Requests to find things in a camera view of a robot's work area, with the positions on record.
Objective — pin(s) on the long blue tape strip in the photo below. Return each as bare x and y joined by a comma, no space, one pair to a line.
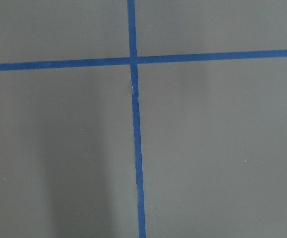
136,117

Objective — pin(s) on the crossing blue tape strip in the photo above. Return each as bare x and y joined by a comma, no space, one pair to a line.
143,60

